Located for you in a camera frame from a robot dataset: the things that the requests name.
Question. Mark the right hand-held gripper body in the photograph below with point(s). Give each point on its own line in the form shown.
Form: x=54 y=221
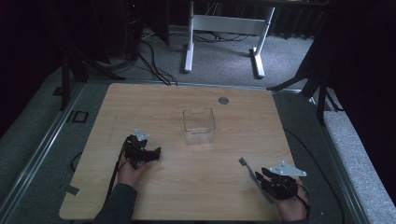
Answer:
x=284 y=183

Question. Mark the person's left hand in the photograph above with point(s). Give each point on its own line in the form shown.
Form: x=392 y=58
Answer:
x=132 y=174

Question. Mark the person's right hand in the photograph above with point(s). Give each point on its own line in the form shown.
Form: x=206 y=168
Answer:
x=292 y=207

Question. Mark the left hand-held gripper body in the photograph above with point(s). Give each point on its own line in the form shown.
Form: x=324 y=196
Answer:
x=135 y=150

